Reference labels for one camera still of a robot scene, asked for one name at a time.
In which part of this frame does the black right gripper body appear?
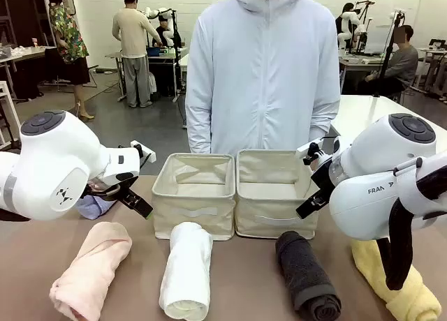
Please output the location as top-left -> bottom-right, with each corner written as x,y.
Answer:
309,159 -> 339,198

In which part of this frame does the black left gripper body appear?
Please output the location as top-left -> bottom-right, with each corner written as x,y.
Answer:
85,172 -> 140,200

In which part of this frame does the blue towel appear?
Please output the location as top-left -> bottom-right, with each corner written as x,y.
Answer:
75,194 -> 118,221

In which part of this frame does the dark grey towel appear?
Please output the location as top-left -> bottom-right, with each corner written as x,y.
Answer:
274,230 -> 342,321

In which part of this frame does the pink towel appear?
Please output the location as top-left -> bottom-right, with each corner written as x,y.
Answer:
49,221 -> 133,320

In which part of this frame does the yellow towel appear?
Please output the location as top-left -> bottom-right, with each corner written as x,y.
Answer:
351,239 -> 443,321

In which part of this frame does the person's left forearm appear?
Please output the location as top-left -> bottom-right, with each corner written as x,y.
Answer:
309,100 -> 342,144

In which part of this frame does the person's right forearm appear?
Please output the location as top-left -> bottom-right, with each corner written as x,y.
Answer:
186,100 -> 214,154

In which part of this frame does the beige fabric storage basket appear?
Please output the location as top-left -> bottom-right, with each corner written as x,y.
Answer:
235,149 -> 321,240
151,152 -> 237,241

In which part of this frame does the white rolled towel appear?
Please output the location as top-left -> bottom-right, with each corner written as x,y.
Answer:
159,221 -> 214,320

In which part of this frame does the large white table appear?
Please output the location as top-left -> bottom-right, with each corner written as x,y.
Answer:
330,94 -> 447,151

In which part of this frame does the person in white hooded jacket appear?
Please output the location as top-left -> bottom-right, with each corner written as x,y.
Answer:
184,0 -> 342,156

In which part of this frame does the background white desk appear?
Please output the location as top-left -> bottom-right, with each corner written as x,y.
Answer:
106,50 -> 179,102

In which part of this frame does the seated person in grey sweater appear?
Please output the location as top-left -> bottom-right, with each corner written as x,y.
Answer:
358,24 -> 420,95

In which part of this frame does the man in beige sweater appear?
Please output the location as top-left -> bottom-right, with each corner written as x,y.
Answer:
111,0 -> 163,109

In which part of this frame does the woman in floral dress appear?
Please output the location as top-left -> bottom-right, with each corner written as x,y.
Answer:
48,0 -> 96,121

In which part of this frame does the seated person in black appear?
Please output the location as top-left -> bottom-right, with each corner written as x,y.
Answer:
155,15 -> 172,48

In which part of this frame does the background table with clutter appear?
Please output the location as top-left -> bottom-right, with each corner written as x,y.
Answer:
0,45 -> 57,98

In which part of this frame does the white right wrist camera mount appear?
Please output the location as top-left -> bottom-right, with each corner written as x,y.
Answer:
295,136 -> 342,169

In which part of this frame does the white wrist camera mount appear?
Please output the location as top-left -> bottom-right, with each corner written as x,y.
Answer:
131,139 -> 156,165
295,136 -> 342,169

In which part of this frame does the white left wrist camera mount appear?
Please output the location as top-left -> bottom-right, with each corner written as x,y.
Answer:
131,139 -> 156,165

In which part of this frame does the black camera stand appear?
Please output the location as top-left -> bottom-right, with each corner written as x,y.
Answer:
379,12 -> 406,81

